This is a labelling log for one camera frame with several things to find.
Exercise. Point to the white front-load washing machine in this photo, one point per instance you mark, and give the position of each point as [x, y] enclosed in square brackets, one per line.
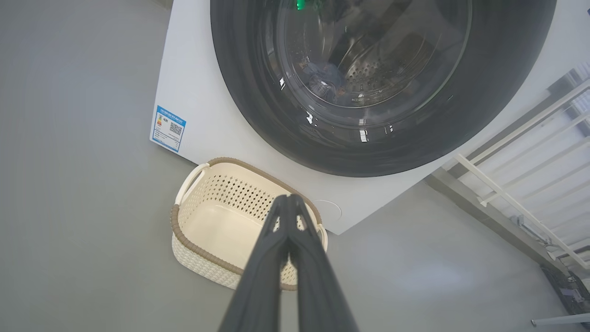
[198, 92]

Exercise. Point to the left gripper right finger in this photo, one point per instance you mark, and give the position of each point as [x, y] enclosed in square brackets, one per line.
[322, 286]

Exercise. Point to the round white filter cover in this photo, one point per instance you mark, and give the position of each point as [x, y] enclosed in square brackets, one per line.
[333, 210]

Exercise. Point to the dark round glass door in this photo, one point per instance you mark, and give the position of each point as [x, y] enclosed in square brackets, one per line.
[498, 92]

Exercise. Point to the blue energy label sticker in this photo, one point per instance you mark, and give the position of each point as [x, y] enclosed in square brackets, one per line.
[168, 129]

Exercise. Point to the blue orange-print garment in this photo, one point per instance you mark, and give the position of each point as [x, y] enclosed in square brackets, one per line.
[325, 78]

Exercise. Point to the perforated steel drum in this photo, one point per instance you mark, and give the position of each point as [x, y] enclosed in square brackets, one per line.
[392, 64]

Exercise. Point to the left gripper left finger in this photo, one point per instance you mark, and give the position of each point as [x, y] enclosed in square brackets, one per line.
[258, 286]

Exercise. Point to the white metal railing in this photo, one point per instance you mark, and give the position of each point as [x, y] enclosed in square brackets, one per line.
[507, 198]

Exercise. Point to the cream plastic laundry basket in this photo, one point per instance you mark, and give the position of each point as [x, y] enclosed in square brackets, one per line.
[216, 221]

